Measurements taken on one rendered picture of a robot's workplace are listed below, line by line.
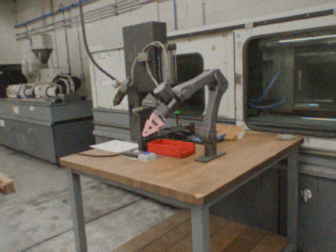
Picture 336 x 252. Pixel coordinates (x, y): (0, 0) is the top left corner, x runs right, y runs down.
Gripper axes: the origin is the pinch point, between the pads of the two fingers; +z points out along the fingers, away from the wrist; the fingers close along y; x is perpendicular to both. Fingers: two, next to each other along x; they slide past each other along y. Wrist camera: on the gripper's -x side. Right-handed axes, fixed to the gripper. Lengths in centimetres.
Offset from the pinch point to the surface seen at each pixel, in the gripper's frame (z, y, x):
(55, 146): 22, -350, -86
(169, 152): -7.0, -28.4, 16.3
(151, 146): -5.3, -37.5, 7.6
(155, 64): -46, -42, -23
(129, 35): -53, -51, -49
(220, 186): 0.3, 16.7, 35.7
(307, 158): -68, -42, 89
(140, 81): -36, -55, -24
